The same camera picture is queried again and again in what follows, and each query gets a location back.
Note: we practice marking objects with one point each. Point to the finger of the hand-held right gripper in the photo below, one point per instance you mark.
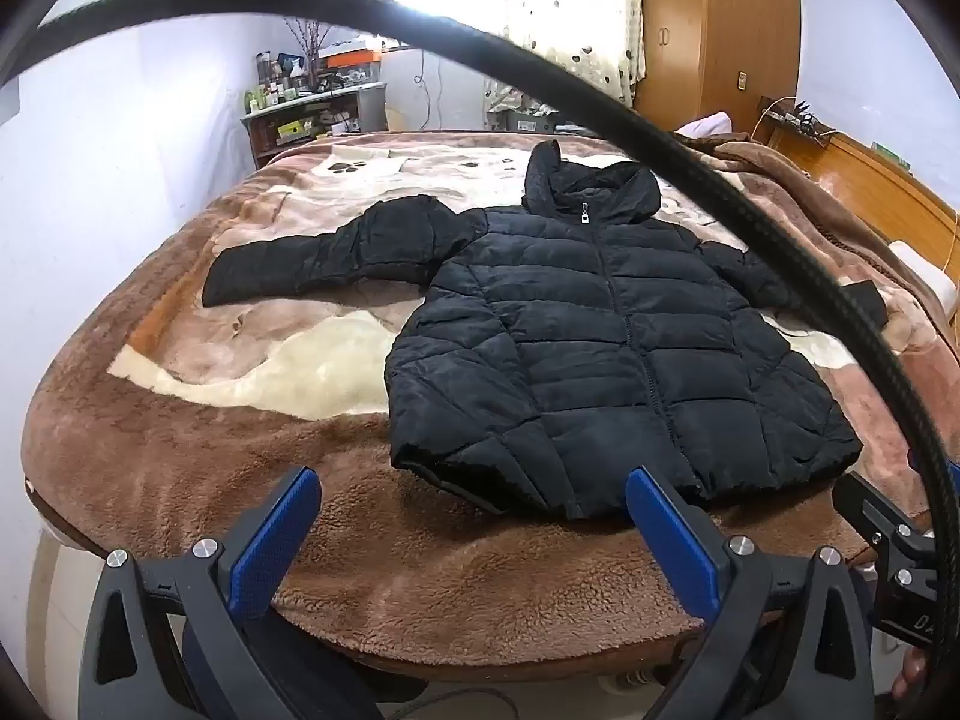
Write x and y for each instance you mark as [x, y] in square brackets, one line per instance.
[862, 506]

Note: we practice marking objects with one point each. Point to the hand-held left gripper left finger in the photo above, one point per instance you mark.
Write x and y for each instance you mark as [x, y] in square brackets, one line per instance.
[274, 540]

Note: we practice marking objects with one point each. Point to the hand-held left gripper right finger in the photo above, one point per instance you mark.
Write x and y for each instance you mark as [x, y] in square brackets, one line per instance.
[671, 532]

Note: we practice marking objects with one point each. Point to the black hooded puffer jacket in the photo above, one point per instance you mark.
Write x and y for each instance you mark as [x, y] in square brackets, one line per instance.
[585, 330]

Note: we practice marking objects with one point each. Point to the person's right hand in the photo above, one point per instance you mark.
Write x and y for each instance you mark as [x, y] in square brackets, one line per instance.
[911, 679]

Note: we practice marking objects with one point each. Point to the brown printed plush blanket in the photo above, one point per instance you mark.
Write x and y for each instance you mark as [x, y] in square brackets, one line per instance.
[225, 465]

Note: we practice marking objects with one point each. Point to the wooden headboard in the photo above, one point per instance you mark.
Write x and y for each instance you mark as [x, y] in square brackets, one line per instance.
[877, 180]

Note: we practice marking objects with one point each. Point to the power strip with plugs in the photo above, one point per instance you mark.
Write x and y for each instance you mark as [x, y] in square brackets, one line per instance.
[795, 120]

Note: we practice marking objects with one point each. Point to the cluttered grey shelf unit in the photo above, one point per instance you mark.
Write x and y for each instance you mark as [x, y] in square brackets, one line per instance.
[315, 124]

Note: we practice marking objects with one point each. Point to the grey storage box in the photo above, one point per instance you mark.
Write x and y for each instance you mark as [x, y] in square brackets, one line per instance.
[529, 120]

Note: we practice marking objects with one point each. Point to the orange box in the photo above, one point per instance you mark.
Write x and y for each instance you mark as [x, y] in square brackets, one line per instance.
[349, 54]

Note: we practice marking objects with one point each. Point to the dry branches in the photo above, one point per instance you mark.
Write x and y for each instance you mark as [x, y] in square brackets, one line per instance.
[309, 41]

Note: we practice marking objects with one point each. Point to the wooden wardrobe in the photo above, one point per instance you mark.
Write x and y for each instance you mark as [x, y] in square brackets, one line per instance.
[712, 22]

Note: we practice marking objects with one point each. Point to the heart-patterned curtain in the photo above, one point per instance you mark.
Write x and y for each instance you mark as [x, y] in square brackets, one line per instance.
[562, 15]

